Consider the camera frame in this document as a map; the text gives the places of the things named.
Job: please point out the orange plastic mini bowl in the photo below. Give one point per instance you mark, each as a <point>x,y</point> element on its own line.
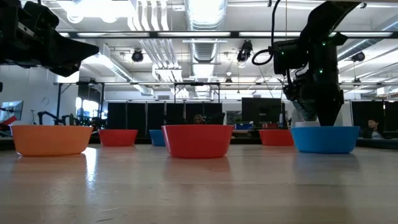
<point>51,141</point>

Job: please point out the red storage bin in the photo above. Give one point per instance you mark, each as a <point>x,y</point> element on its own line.
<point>270,125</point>

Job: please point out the person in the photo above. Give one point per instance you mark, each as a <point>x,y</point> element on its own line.
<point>198,119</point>
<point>373,129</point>

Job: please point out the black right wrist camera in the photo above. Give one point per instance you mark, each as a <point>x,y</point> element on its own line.
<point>289,57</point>

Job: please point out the green plant in white pot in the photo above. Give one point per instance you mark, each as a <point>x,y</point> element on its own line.
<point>308,124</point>

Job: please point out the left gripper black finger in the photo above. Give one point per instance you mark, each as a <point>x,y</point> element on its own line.
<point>68,43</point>
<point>65,62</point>

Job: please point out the black crossbar with light strips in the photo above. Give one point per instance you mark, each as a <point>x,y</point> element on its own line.
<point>234,34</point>

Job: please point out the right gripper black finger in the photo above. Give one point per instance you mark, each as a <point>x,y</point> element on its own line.
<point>329,113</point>

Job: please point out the silver round ventilation duct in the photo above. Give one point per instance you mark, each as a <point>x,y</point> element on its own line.
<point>205,49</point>

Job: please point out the blue plastic mini bowl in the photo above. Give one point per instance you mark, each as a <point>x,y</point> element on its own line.
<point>325,140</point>
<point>157,138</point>

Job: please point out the black partition wall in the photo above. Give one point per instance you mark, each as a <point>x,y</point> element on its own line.
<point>363,112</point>
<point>136,118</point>

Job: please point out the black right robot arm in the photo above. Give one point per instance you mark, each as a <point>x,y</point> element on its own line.
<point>323,56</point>

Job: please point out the tilted computer monitor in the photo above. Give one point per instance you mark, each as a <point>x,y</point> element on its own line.
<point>14,109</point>

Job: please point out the background black robot arm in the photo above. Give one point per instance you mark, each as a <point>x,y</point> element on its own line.
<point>46,114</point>

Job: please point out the red plastic mini bowl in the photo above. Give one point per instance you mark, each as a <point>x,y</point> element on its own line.
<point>118,138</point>
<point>197,141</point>
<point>275,138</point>

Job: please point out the large black screen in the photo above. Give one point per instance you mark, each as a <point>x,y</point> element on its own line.
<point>261,109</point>

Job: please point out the blue storage bin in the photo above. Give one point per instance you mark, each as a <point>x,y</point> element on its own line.
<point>243,126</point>

